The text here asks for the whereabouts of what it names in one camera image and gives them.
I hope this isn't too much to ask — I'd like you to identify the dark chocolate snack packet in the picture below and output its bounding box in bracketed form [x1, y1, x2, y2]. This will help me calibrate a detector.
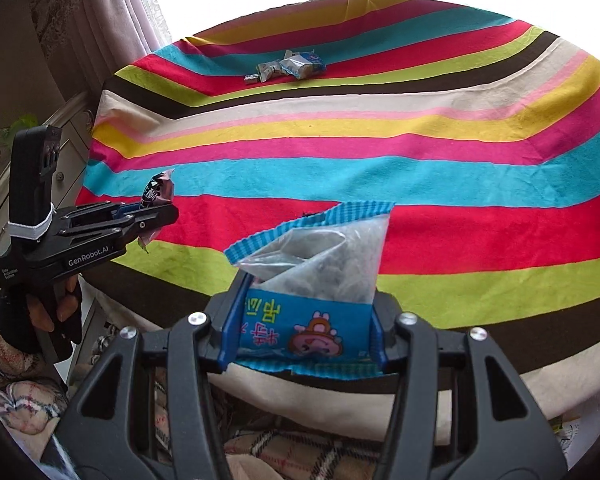
[137, 169, 177, 253]

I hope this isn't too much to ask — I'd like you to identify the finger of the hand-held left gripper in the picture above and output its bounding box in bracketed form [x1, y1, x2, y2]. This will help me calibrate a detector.
[60, 201, 141, 226]
[55, 204, 180, 251]

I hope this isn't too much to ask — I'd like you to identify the clear blue snack packet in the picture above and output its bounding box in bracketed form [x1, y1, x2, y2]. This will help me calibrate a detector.
[280, 50, 327, 81]
[257, 57, 288, 83]

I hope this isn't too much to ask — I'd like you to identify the striped colourful cloth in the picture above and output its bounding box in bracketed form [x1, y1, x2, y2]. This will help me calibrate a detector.
[82, 0, 600, 443]

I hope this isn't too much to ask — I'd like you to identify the patterned window curtain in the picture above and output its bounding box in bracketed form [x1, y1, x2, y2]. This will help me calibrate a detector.
[27, 0, 173, 91]

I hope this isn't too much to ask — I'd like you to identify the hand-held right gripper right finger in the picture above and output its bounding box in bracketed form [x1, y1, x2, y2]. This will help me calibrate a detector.
[370, 290, 568, 480]

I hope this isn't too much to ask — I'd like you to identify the blue cartoon snack packet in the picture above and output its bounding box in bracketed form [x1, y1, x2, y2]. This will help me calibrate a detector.
[223, 201, 397, 377]

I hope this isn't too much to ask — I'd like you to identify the person's left hand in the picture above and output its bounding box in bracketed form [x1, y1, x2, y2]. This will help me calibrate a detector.
[0, 276, 80, 356]

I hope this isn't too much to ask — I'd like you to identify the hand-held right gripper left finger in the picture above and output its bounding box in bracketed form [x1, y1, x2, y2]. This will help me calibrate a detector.
[40, 272, 253, 480]

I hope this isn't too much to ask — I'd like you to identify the person's plaid clothing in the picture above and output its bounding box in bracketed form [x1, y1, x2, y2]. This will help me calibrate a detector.
[0, 355, 396, 480]

